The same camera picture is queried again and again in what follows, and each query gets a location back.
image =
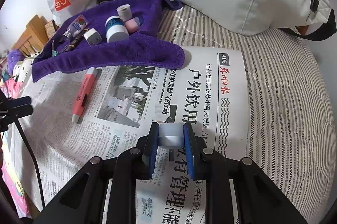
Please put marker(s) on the white tape roll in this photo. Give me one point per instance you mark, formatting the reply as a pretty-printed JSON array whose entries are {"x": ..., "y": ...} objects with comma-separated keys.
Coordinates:
[{"x": 124, "y": 12}]

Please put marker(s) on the white USB charger plug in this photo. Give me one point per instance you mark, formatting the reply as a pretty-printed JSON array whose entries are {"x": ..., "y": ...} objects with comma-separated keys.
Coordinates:
[{"x": 92, "y": 37}]

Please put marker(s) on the newspaper sheet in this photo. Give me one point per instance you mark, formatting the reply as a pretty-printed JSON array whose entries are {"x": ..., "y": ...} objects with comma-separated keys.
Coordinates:
[{"x": 209, "y": 91}]

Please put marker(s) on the pink patterned cloth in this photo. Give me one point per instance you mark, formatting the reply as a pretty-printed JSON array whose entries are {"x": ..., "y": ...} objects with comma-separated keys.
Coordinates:
[{"x": 11, "y": 178}]

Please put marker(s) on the pink highlighter pen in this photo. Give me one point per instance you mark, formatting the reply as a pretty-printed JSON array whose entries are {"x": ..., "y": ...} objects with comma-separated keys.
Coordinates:
[{"x": 83, "y": 94}]

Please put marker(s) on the black gold tube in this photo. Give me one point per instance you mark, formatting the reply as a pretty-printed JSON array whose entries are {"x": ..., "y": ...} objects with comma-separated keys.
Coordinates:
[{"x": 71, "y": 46}]

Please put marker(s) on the purple plush toy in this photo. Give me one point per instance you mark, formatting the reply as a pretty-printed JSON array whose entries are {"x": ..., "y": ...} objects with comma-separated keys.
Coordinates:
[{"x": 13, "y": 58}]

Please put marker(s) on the white dotted plush toy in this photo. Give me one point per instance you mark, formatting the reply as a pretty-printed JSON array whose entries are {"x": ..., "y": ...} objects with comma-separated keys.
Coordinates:
[{"x": 23, "y": 69}]

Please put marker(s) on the teal binder clip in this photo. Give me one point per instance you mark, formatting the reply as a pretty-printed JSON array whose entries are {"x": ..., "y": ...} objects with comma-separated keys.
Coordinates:
[{"x": 54, "y": 52}]

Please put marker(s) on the purple towel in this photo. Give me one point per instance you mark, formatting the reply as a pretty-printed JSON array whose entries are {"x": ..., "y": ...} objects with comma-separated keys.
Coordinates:
[{"x": 118, "y": 46}]

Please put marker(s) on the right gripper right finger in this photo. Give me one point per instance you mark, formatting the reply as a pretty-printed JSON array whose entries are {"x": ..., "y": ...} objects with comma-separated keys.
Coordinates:
[{"x": 232, "y": 183}]

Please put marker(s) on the blue white bottle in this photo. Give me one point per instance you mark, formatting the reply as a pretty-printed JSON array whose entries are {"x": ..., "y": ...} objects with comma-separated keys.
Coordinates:
[{"x": 115, "y": 29}]

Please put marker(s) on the small clear plastic bottle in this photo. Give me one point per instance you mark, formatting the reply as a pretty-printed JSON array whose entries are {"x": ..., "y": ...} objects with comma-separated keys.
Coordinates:
[{"x": 75, "y": 28}]

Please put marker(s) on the pink and blue jar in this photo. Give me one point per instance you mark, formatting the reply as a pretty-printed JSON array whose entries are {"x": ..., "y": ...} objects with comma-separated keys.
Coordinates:
[{"x": 132, "y": 25}]

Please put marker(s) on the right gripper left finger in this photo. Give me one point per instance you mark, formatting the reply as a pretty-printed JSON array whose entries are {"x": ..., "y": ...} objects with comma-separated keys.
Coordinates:
[{"x": 104, "y": 190}]

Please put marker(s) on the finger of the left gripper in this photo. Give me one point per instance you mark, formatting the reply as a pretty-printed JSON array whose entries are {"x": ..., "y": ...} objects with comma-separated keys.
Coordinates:
[
  {"x": 19, "y": 112},
  {"x": 19, "y": 102}
]

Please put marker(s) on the small white round jar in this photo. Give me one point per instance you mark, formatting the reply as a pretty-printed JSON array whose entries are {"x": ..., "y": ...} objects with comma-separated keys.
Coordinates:
[{"x": 171, "y": 136}]

